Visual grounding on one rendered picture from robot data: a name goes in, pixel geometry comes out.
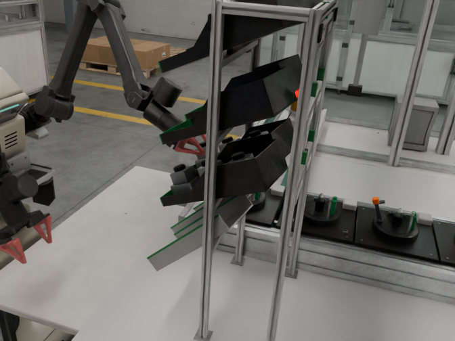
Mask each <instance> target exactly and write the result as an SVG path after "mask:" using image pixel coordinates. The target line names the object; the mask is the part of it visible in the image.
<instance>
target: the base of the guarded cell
mask: <svg viewBox="0 0 455 341"><path fill-rule="evenodd" d="M387 133H388V130H383V129H375V128H370V127H361V126H356V125H352V124H343V123H338V122H330V121H325V123H324V128H323V130H322V134H321V137H320V140H319V144H324V145H331V146H336V147H343V148H349V149H353V150H361V151H365V152H373V153H377V154H386V155H389V153H390V150H391V146H390V145H387ZM438 139H439V138H437V137H429V142H428V147H427V151H426V152H425V151H420V150H413V149H408V148H402V151H401V154H400V157H402V158H410V159H415V160H423V161H427V162H435V163H440V164H447V165H452V166H455V140H453V143H452V147H451V150H450V153H449V156H446V155H444V154H436V151H435V148H436V146H437V142H438ZM314 156H319V157H323V158H330V159H335V160H342V161H347V162H354V163H359V164H366V165H370V166H378V167H383V168H390V169H394V170H399V171H406V172H411V173H418V174H422V175H430V176H434V177H442V178H447V179H453V180H455V174H451V173H443V172H439V171H434V170H427V169H422V168H414V167H410V166H402V165H397V167H393V166H387V163H386V162H379V161H374V160H367V159H362V158H354V157H350V156H342V155H338V154H330V153H326V152H318V151H316V152H315V155H314Z"/></svg>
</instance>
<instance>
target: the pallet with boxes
mask: <svg viewBox="0 0 455 341"><path fill-rule="evenodd" d="M130 41H131V44H132V46H133V49H134V51H135V54H136V56H137V59H138V62H139V64H140V67H141V69H142V72H143V73H144V76H145V77H146V78H147V79H148V78H150V74H160V73H161V70H160V66H159V64H158V62H159V61H161V60H164V59H167V58H169V57H170V44H169V43H159V42H154V41H143V40H137V39H130ZM89 63H91V65H94V66H103V67H108V70H101V69H96V68H90V64H89ZM79 69H82V70H91V71H96V72H104V73H109V74H117V75H121V74H120V72H119V69H118V66H117V64H116V61H115V58H114V55H113V53H112V50H111V47H110V44H109V42H108V38H107V36H103V37H98V38H94V39H89V40H88V43H87V46H86V48H85V51H84V54H83V57H82V59H81V63H80V64H79Z"/></svg>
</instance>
